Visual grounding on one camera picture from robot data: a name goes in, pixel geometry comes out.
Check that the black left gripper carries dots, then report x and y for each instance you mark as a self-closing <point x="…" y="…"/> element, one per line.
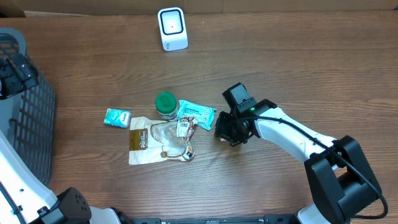
<point x="17" y="82"/>

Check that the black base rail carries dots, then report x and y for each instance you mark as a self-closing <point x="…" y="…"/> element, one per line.
<point x="211" y="221"/>

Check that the white barcode scanner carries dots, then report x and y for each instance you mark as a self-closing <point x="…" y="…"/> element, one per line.
<point x="172" y="28"/>

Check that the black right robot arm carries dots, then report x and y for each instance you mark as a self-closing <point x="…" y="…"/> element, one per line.
<point x="342" y="183"/>

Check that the beige snack pouch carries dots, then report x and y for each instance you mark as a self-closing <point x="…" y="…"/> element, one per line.
<point x="153" y="141"/>

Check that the green lid jar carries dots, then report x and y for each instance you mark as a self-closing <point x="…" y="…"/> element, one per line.
<point x="166" y="105"/>

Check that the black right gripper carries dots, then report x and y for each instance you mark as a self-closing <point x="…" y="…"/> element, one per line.
<point x="224" y="130"/>

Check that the dark grey mesh basket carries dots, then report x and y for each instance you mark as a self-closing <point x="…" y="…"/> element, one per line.
<point x="28" y="118"/>

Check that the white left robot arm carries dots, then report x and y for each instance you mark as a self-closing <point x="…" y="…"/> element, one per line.
<point x="24" y="199"/>

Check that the teal wet wipes pack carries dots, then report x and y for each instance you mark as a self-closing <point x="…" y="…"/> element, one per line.
<point x="204" y="114"/>

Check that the teal tissue pack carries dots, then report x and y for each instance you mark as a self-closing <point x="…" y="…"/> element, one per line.
<point x="117" y="118"/>

